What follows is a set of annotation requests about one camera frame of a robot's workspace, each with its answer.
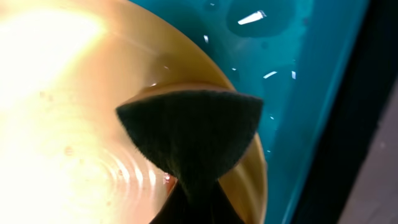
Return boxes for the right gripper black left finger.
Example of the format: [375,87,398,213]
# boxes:
[150,182,188,224]

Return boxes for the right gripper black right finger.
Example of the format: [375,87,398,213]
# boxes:
[198,181,244,224]

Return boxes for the yellow plate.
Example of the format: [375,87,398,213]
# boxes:
[0,0,269,224]

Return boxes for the black water-filled tray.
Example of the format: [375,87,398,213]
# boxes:
[292,0,397,224]

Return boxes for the teal plastic serving tray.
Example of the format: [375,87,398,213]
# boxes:
[135,0,369,223]

